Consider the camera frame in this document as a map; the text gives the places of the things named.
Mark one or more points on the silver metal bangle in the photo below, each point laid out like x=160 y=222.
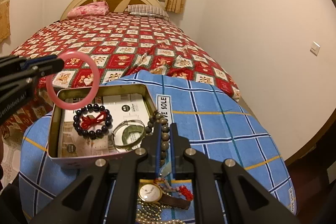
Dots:
x=128 y=134

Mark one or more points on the striped grey pillow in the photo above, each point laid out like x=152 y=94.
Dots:
x=146 y=9

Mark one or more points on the gold wrist watch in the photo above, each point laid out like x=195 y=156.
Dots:
x=152 y=193

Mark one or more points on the pink jade bangle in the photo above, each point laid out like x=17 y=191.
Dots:
x=94 y=88

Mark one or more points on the light green jade pendant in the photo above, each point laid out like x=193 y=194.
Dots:
x=165 y=170

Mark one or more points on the white wall switch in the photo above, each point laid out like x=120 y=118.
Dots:
x=315 y=47

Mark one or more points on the pink floral pillow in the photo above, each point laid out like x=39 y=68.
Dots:
x=94 y=8

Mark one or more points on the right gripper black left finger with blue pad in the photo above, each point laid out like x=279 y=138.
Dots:
x=106 y=192

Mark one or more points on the pink metal tin box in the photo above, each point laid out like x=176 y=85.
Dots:
x=79 y=162

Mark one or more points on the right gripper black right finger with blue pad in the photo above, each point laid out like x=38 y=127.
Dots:
x=224 y=192

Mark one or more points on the white card in tin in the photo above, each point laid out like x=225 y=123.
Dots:
x=76 y=141

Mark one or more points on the red cord dark pendant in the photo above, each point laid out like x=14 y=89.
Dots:
x=90 y=120

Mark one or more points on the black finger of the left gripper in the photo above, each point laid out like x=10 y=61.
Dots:
x=46 y=65

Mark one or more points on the red patterned bed sheet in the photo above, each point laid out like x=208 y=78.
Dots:
x=122 y=44

